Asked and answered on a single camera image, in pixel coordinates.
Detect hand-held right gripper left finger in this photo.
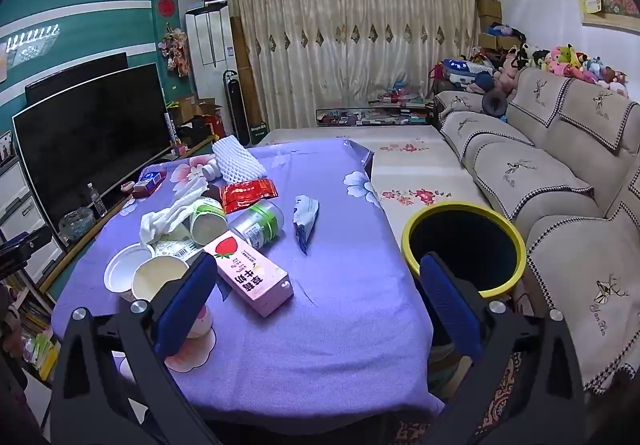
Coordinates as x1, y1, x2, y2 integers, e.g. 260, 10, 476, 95
50, 250, 221, 445

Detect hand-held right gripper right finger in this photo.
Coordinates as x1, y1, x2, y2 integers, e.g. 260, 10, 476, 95
415, 251, 588, 445

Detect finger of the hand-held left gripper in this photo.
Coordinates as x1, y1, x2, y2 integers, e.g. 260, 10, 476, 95
0, 227, 53, 276

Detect white paper cup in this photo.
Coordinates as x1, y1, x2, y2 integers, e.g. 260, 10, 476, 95
131, 256, 215, 341

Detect printed label paper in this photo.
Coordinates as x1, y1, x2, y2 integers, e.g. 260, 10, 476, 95
152, 232, 201, 262

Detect pink strawberry milk carton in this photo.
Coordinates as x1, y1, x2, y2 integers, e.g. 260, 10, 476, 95
202, 231, 295, 318

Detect clear plastic jar green label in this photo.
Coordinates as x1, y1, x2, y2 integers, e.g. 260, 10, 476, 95
190, 197, 228, 246
227, 199, 285, 253

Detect black yellow-rimmed trash bin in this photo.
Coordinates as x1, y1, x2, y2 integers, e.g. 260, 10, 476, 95
400, 202, 528, 306

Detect white paper towel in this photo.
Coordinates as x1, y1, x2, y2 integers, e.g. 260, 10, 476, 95
139, 177, 211, 246

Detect red snack packet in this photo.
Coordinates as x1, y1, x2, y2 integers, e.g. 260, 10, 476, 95
219, 178, 279, 214

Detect white blue packet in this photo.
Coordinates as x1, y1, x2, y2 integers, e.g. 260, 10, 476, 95
292, 195, 321, 256

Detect white foam net sleeve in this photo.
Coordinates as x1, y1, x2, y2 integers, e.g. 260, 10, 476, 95
212, 135, 268, 180

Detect white drawer cabinet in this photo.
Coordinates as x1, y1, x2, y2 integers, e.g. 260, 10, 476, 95
0, 157, 66, 286

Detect glass ashtray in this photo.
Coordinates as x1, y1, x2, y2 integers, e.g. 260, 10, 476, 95
59, 207, 96, 243

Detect clear water bottle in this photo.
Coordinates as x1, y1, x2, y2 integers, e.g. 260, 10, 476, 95
86, 182, 108, 218

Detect shelf of books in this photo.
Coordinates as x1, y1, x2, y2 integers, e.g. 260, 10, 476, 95
0, 270, 61, 381

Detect purple floral tablecloth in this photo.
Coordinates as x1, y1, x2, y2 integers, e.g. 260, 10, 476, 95
50, 137, 446, 436

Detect blue and red box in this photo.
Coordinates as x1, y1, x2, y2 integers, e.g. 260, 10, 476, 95
134, 170, 166, 193

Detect black television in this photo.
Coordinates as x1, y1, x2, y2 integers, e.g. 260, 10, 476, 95
11, 52, 173, 226

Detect white floral mat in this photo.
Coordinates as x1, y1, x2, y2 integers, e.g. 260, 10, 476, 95
257, 125, 493, 246

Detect beige embroidered sofa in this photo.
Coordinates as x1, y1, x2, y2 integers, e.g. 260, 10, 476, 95
432, 67, 640, 396

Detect open cardboard boxes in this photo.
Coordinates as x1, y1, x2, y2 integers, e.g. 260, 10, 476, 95
167, 95, 226, 146

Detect low glass shelf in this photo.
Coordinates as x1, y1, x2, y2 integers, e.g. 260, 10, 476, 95
315, 105, 436, 128

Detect grey neck pillow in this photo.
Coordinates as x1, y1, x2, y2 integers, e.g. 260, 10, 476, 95
481, 89, 508, 118

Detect black tower fan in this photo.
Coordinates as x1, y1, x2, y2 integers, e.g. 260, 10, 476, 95
222, 70, 251, 146

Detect pile of colourful bags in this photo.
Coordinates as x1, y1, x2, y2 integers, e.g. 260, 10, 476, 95
430, 55, 496, 90

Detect hanging flower decoration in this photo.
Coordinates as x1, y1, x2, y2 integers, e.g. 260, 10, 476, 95
159, 25, 192, 78

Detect white standing air conditioner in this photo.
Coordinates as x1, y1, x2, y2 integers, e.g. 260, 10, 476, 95
185, 5, 238, 146

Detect pile of plush toys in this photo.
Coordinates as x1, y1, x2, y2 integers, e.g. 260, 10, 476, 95
495, 42, 631, 98

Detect beige curtain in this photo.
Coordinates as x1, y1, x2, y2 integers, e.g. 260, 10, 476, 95
225, 0, 481, 130

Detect stack of cardboard boxes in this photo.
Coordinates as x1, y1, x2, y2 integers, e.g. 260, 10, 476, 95
475, 0, 523, 53

